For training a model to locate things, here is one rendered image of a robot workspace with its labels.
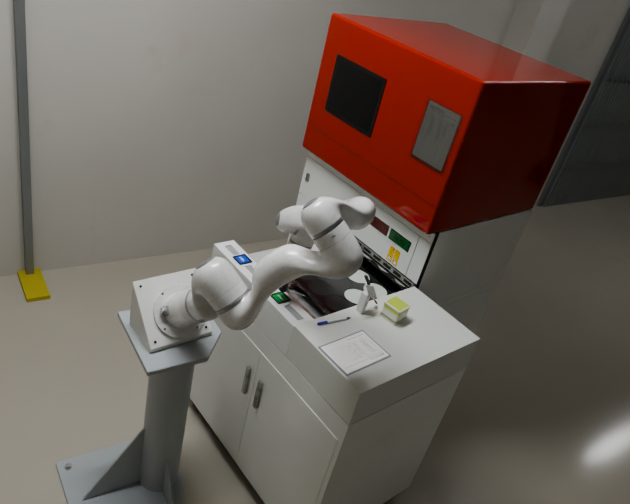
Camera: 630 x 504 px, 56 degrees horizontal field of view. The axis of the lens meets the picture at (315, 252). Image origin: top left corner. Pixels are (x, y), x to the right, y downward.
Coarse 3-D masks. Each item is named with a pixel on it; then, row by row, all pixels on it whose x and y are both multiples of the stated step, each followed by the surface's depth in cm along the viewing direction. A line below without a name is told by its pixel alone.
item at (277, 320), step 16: (224, 256) 231; (240, 272) 223; (272, 304) 210; (288, 304) 213; (256, 320) 221; (272, 320) 212; (288, 320) 205; (304, 320) 207; (272, 336) 214; (288, 336) 206
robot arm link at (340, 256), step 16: (320, 240) 154; (336, 240) 153; (352, 240) 155; (272, 256) 162; (288, 256) 160; (304, 256) 160; (320, 256) 158; (336, 256) 154; (352, 256) 154; (256, 272) 165; (272, 272) 162; (288, 272) 160; (304, 272) 159; (320, 272) 157; (336, 272) 156; (352, 272) 156; (256, 288) 165; (272, 288) 165; (240, 304) 170; (256, 304) 168; (224, 320) 172; (240, 320) 170
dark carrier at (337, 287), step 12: (312, 276) 242; (372, 276) 252; (312, 288) 235; (324, 288) 237; (336, 288) 239; (348, 288) 240; (360, 288) 242; (324, 300) 230; (336, 300) 232; (348, 300) 233
